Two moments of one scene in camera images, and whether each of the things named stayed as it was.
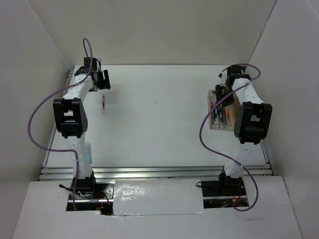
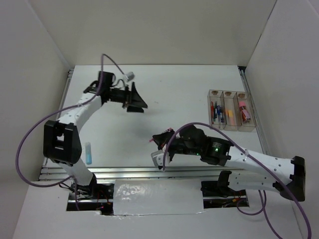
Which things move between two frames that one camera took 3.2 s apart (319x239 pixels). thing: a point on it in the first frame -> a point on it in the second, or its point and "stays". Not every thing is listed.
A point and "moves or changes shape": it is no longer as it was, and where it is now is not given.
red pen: (103, 102) moves or changes shape
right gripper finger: (229, 101) -> (171, 153)
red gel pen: (212, 113) stays
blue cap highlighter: (89, 154) stays
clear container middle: (231, 112) stays
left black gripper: (105, 83) -> (132, 96)
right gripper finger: (219, 92) -> (162, 139)
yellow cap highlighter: (232, 119) stays
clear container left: (217, 119) stays
